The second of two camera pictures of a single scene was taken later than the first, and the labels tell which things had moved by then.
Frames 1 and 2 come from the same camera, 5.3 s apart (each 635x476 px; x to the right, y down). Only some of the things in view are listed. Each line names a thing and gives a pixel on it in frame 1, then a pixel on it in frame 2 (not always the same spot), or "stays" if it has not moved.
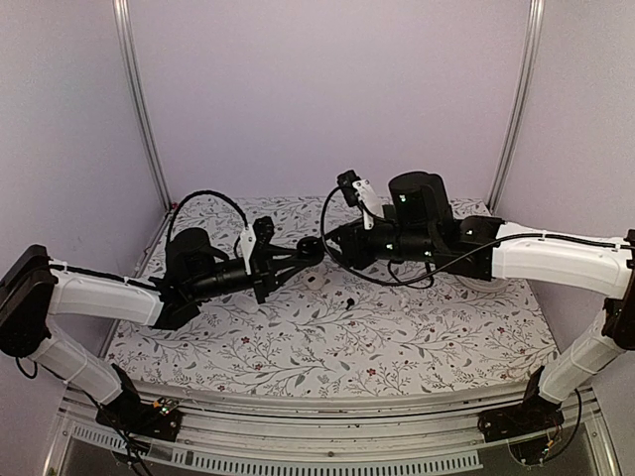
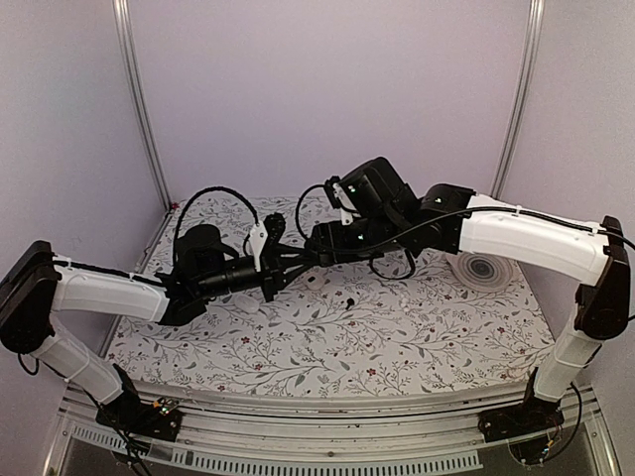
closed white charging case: [246, 303] stays
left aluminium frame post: [122, 9] stays
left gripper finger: [273, 281] -> [307, 269]
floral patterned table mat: [331, 327] stays
